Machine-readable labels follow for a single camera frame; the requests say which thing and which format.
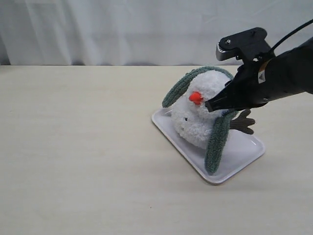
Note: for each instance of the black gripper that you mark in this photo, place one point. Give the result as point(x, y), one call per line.
point(247, 90)

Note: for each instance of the white plush snowman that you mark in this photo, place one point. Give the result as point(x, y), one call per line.
point(190, 116)

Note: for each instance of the green fuzzy knitted scarf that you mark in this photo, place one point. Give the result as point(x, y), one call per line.
point(215, 147)

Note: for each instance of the white rectangular plastic tray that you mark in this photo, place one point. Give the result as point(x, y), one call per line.
point(240, 150)

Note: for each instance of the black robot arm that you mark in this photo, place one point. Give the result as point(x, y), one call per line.
point(289, 73)

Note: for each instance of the white curtain backdrop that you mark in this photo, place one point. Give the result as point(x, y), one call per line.
point(135, 32)

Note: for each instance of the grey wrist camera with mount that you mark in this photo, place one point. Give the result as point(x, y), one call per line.
point(246, 45)

